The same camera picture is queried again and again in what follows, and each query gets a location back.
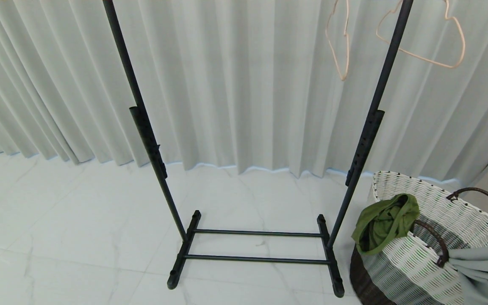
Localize green garment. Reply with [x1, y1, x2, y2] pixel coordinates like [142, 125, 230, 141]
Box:
[351, 194, 420, 255]

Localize pink clothes hanger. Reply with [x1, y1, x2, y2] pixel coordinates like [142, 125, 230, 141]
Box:
[325, 0, 350, 81]
[375, 0, 466, 69]

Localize black clothes rack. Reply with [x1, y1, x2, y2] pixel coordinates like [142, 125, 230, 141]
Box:
[102, 0, 414, 298]

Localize white laundry basket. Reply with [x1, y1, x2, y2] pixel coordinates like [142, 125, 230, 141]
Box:
[349, 171, 488, 305]

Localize white curtain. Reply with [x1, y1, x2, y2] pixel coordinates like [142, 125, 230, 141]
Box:
[0, 0, 488, 185]

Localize pale grey shorts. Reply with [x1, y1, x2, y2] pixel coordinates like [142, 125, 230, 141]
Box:
[447, 244, 488, 305]

